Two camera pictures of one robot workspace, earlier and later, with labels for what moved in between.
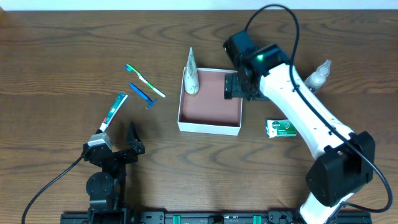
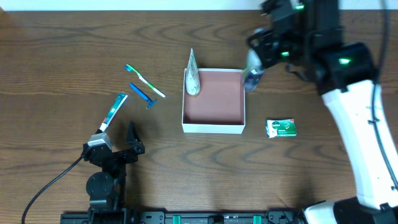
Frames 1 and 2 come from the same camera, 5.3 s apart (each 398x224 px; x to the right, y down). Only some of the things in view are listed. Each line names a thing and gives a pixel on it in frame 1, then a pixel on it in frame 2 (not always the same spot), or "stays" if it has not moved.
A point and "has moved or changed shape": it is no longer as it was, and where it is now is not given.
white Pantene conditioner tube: (191, 82) stays
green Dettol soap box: (280, 127) stays
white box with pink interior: (207, 111) stays
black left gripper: (115, 154) stays
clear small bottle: (315, 80) has moved or changed shape
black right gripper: (232, 86) -> (267, 50)
